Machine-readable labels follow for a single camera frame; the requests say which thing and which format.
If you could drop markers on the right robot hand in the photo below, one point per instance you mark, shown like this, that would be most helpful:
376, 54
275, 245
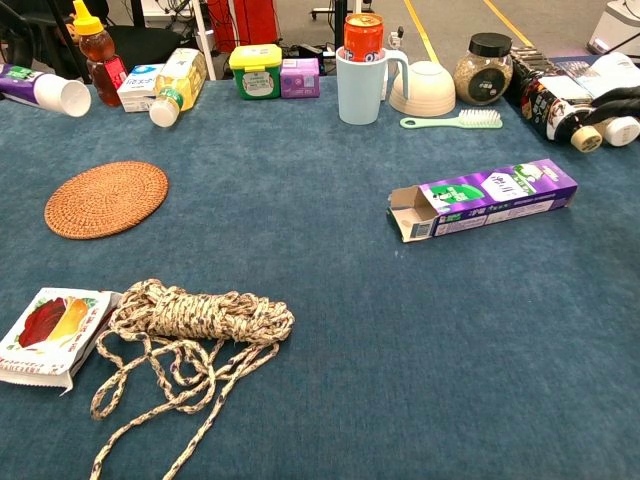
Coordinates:
622, 102

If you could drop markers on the purple toothpaste carton box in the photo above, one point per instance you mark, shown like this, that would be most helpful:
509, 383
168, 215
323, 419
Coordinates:
500, 195

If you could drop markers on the purple white toothpaste tube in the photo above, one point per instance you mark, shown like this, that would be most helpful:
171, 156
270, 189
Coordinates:
45, 89

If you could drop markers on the small purple box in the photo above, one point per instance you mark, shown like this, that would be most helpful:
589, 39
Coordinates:
300, 79

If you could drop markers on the white blue carton box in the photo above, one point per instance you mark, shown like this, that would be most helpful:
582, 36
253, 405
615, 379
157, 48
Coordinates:
135, 87

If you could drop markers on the white teal brochure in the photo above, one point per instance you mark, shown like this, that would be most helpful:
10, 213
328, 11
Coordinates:
607, 72

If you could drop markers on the white grey machine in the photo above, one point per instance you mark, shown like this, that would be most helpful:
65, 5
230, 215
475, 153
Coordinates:
617, 27

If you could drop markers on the dark soy sauce bottle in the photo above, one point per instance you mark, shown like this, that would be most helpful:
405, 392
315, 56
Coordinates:
545, 110

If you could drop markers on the black striped pack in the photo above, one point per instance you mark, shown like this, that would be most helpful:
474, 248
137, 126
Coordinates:
532, 55

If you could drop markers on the glass jar black lid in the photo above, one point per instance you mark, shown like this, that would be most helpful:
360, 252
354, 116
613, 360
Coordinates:
484, 75

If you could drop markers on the mint green scrub brush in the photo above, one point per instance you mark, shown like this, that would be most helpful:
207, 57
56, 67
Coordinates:
450, 121

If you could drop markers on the white ribbed bowl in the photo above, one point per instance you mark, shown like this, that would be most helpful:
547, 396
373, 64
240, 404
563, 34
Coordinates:
425, 90

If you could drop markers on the small white plug adapter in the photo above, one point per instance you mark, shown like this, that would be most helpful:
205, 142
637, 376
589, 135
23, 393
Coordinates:
396, 36

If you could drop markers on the light blue mug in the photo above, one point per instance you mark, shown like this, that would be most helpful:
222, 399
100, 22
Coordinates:
360, 92

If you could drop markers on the orange soda can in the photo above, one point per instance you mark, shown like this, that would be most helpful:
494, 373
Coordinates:
363, 37

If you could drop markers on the black wheeled stand base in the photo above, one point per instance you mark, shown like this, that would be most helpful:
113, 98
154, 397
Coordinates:
340, 9

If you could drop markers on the black power strip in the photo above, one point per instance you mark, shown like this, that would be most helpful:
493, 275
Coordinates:
312, 51

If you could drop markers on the green container yellow lid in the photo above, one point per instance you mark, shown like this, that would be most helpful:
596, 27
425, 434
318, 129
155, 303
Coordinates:
256, 75

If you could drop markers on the red cabinet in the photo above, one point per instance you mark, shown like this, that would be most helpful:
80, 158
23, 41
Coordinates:
250, 20

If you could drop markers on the blue velvet tablecloth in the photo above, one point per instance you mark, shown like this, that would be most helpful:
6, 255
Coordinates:
320, 360

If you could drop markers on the yellow drink bottle white cap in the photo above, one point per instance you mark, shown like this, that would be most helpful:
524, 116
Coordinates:
181, 80

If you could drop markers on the black office chair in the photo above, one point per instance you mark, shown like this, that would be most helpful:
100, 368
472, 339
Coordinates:
145, 45

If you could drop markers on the honey bottle yellow cap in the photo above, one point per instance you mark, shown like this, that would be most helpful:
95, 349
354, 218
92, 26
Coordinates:
100, 60

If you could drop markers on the round woven rattan coaster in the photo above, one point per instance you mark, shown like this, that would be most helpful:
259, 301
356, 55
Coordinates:
105, 200

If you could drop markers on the white snack packet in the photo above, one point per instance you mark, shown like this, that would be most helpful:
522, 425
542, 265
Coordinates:
50, 325

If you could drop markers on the white metal post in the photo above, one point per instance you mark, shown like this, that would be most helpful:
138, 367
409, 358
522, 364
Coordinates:
202, 40

